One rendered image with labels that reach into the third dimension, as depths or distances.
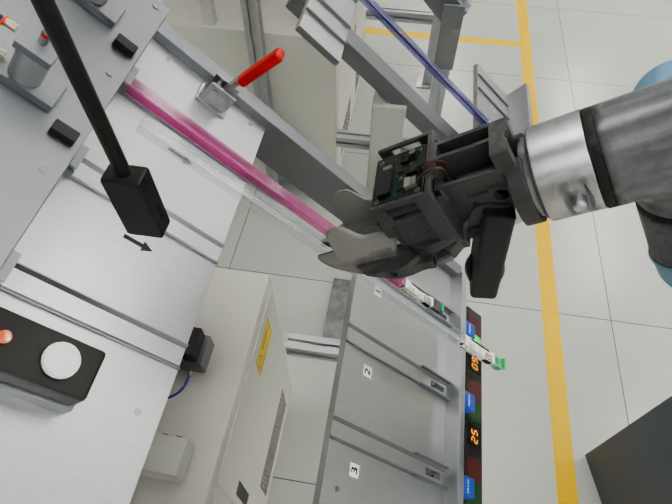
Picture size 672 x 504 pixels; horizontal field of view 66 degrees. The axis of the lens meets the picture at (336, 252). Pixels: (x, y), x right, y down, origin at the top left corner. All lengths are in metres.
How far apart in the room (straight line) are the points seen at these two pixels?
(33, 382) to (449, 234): 0.31
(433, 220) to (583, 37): 2.54
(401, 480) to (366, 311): 0.19
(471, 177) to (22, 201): 0.31
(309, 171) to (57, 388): 0.41
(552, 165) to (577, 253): 1.51
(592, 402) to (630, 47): 1.82
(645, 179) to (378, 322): 0.37
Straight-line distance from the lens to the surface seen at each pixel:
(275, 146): 0.66
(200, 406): 0.84
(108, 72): 0.48
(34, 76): 0.42
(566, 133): 0.40
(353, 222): 0.50
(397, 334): 0.67
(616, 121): 0.39
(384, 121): 0.95
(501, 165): 0.39
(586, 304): 1.78
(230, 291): 0.92
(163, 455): 0.78
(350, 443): 0.58
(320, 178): 0.68
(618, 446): 1.42
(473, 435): 0.79
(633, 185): 0.40
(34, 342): 0.38
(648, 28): 3.12
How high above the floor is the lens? 1.39
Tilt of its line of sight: 54 degrees down
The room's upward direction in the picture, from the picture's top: straight up
